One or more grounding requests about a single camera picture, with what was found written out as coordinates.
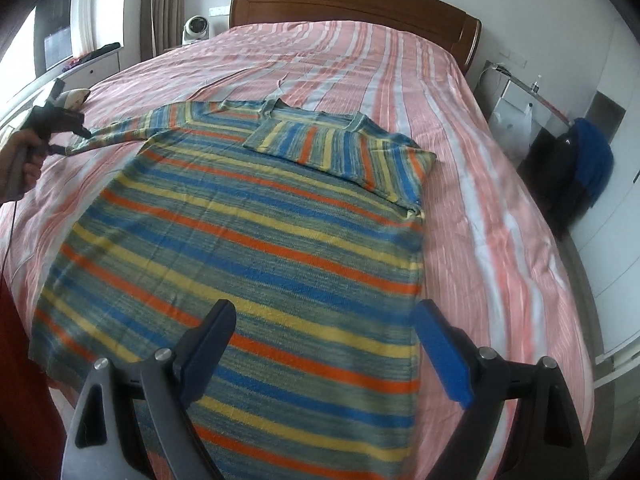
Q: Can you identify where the dark clothes pile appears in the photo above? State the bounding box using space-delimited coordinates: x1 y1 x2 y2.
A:
65 42 121 68

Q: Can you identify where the white round fan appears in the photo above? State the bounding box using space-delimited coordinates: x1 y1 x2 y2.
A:
181 16 210 46

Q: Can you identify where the striped pillow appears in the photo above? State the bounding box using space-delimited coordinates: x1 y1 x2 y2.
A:
59 88 92 112

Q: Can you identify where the thin gripper cable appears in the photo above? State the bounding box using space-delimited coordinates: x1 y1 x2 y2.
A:
0 199 22 283

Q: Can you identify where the white drawer cabinet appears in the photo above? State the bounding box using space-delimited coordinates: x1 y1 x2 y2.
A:
0 49 122 128

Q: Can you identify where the person's orange red clothing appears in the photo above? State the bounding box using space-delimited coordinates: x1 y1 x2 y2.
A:
0 277 68 480

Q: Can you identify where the bed with pink striped sheet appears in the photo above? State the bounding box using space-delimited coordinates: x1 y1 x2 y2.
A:
0 20 596 480

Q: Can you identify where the black garment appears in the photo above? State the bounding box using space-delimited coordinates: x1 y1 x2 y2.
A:
517 130 592 239

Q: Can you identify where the window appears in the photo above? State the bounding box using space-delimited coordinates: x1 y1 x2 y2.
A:
0 0 87 81

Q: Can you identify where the white plastic bag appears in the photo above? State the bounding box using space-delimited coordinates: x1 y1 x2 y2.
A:
489 102 534 166

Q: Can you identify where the beige curtain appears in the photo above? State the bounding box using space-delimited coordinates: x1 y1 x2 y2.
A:
140 0 189 61

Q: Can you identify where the blue garment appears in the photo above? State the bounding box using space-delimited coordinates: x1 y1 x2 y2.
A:
570 117 615 209

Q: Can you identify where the white side desk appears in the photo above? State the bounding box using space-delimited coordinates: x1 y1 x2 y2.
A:
481 60 576 127

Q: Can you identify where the wooden headboard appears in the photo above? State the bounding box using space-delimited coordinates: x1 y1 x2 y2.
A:
229 0 482 76

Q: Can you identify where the person's left hand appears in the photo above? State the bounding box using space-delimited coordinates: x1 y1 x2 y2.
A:
0 131 44 206

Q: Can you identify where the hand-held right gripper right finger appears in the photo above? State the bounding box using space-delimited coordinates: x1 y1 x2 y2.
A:
411 299 587 480

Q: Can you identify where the striped knit sweater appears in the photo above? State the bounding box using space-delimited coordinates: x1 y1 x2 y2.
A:
27 100 439 480

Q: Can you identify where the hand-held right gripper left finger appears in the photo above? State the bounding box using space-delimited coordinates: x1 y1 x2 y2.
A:
62 300 237 480

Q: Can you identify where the white sheer curtain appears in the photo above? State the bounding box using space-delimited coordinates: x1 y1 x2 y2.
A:
70 0 101 58

